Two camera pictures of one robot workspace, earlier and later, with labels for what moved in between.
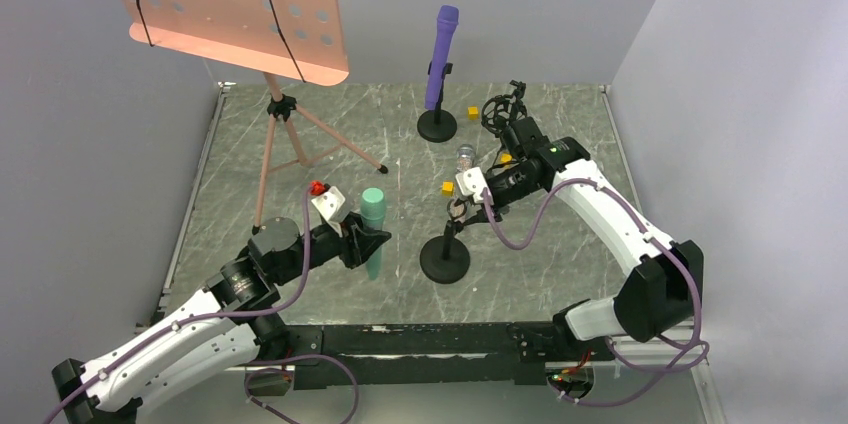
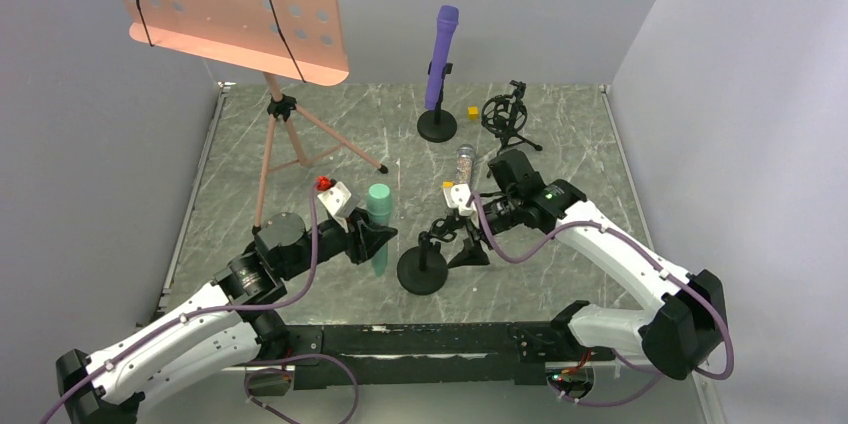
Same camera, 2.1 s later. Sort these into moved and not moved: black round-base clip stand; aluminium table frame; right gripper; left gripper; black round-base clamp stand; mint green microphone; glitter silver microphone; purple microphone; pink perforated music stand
Moved: mint green microphone; right gripper; black round-base clip stand
Not moved: left gripper; glitter silver microphone; aluminium table frame; purple microphone; black round-base clamp stand; pink perforated music stand
